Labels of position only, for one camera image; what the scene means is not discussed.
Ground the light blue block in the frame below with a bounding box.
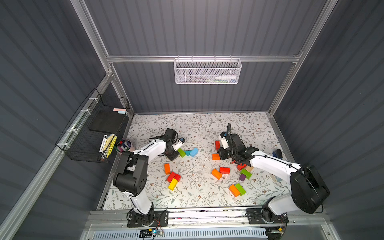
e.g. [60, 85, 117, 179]
[190, 148, 199, 158]

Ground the red small block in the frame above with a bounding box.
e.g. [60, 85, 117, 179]
[174, 174, 181, 182]

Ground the red long block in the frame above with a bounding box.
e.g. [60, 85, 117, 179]
[167, 172, 176, 183]

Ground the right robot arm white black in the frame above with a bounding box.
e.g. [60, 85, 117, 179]
[218, 132, 330, 216]

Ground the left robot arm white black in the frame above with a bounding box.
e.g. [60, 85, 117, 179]
[113, 129, 186, 217]

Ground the beige block right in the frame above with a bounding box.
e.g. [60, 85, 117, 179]
[245, 166, 254, 172]

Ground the red block centre low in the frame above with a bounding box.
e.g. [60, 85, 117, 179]
[219, 167, 231, 175]

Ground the purple small block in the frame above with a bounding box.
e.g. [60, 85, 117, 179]
[239, 174, 246, 182]

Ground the orange block centre low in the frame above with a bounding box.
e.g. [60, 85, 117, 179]
[211, 169, 223, 180]

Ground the orange block bottom pair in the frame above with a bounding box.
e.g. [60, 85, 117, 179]
[229, 185, 240, 198]

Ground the green block bottom pair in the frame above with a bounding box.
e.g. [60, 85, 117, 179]
[235, 184, 246, 196]

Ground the blue stapler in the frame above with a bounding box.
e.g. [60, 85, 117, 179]
[273, 149, 283, 160]

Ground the yellow block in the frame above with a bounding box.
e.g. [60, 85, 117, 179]
[168, 179, 178, 191]

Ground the pink pen cup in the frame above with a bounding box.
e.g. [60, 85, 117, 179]
[114, 139, 136, 153]

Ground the yellow highlighter pack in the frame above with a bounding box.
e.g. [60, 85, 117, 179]
[102, 134, 117, 159]

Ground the black notebook in basket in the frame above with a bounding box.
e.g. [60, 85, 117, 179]
[89, 111, 126, 134]

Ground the white marker in basket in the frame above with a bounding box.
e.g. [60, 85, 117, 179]
[215, 75, 238, 84]

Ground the small circuit board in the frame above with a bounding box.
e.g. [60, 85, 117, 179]
[139, 229, 164, 240]

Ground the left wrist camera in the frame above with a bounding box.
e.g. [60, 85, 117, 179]
[173, 137, 186, 151]

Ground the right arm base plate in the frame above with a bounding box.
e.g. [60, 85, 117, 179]
[246, 208, 289, 225]

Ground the white wire mesh basket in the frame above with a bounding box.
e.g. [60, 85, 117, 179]
[173, 57, 242, 85]

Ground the black wire mesh basket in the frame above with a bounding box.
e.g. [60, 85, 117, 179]
[56, 89, 130, 163]

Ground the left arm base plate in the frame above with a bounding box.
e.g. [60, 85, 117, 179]
[127, 210, 169, 228]

